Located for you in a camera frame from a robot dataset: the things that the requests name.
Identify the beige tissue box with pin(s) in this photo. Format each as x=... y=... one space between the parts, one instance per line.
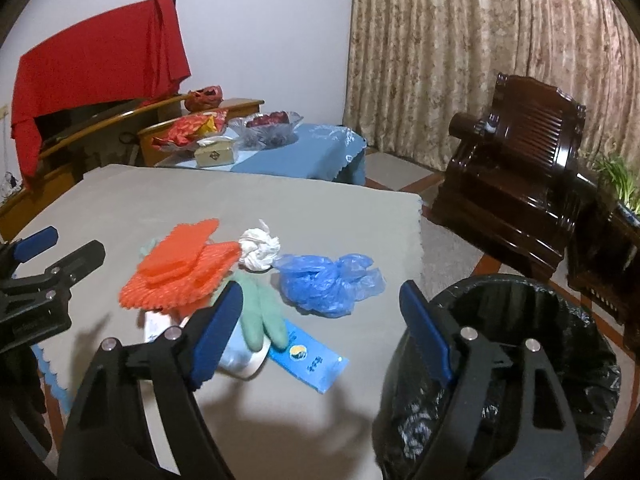
x=216 y=154

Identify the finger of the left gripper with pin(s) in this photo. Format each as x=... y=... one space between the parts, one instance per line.
x=21 y=251
x=66 y=272

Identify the dark wooden armchair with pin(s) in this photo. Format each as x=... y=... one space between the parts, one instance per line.
x=510 y=188

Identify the white plastic bag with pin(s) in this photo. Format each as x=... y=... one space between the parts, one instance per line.
x=259 y=248

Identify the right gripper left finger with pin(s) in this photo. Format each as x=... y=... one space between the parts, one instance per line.
x=106 y=435

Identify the green rubber glove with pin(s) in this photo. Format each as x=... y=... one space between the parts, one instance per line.
x=261 y=315

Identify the glass fruit bowl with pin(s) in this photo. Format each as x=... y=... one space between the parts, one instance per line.
x=263 y=131

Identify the red snack packages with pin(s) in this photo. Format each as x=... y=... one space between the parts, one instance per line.
x=185 y=132

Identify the beige patterned curtain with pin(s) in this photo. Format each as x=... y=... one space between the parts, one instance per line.
x=413 y=64

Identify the blue tube white cap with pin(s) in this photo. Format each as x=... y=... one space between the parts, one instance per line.
x=308 y=360

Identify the blue side table cloth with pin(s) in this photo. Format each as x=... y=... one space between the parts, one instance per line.
x=321 y=152

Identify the white blue plastic package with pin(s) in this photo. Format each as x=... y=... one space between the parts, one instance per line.
x=237 y=360

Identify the dark wooden side table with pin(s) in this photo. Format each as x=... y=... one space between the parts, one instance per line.
x=603 y=264

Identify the blue plastic bag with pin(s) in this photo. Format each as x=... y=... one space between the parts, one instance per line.
x=329 y=288

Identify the orange mesh cloth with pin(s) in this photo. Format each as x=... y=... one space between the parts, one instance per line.
x=181 y=272

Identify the red cloth cover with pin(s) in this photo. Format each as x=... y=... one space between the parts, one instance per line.
x=132 y=52

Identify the red plastic bag on cabinet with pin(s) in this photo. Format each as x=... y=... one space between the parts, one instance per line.
x=203 y=99

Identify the green potted plant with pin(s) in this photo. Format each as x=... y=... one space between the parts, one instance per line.
x=616 y=185

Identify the wooden tv cabinet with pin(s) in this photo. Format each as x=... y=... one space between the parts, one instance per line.
x=121 y=135

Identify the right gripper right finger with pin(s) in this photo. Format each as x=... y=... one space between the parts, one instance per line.
x=506 y=415

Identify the grey table cloth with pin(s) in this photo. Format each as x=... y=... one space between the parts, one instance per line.
x=271 y=426

